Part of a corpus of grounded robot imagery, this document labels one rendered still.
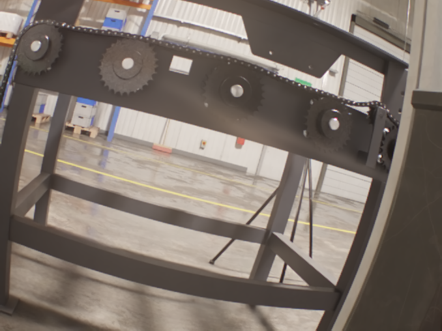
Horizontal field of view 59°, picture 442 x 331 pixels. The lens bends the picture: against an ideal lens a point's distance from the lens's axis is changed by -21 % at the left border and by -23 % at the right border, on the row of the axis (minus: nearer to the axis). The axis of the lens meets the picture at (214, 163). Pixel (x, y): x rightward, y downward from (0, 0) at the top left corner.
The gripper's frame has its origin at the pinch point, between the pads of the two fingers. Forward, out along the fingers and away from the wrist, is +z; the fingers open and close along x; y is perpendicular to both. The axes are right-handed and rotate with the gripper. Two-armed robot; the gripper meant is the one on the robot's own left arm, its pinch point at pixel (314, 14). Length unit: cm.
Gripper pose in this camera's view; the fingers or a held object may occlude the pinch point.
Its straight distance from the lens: 180.4
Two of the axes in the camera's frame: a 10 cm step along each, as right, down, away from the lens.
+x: -9.7, -2.1, -1.1
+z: -1.9, 9.7, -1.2
